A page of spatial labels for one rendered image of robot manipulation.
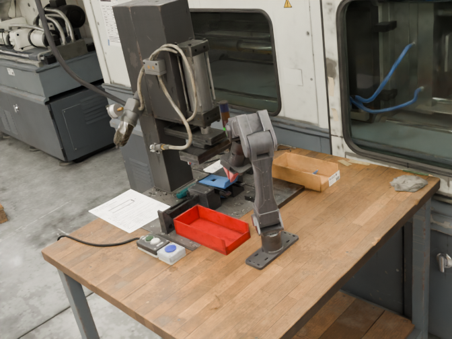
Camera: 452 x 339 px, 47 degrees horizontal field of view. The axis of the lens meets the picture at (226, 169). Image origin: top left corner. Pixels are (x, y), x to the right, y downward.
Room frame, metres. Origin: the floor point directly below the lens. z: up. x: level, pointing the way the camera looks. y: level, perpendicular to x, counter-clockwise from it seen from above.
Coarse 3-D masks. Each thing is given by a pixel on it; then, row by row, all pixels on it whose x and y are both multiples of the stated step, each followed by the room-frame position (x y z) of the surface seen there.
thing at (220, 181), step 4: (208, 176) 1.79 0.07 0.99; (212, 176) 1.78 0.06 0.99; (216, 176) 1.78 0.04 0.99; (220, 176) 1.77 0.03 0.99; (200, 180) 1.77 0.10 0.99; (204, 180) 1.76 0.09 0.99; (208, 180) 1.75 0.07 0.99; (216, 180) 1.74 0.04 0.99; (220, 180) 1.73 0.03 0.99; (224, 180) 1.72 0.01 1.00; (228, 180) 1.66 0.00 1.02; (236, 180) 1.70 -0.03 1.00; (208, 184) 1.72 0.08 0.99; (212, 184) 1.71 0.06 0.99; (216, 184) 1.70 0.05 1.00; (220, 184) 1.69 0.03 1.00; (224, 184) 1.66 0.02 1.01; (228, 184) 1.67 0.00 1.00; (224, 188) 1.66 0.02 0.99
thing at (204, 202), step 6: (240, 180) 1.79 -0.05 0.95; (228, 186) 1.77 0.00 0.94; (234, 186) 1.76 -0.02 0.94; (192, 192) 1.72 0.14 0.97; (234, 192) 1.76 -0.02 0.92; (240, 192) 1.78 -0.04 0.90; (198, 198) 1.69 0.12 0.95; (204, 198) 1.67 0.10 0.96; (210, 198) 1.67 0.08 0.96; (216, 198) 1.69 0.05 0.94; (198, 204) 1.70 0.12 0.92; (204, 204) 1.67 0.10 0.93; (210, 204) 1.67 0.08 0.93; (216, 204) 1.69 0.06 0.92
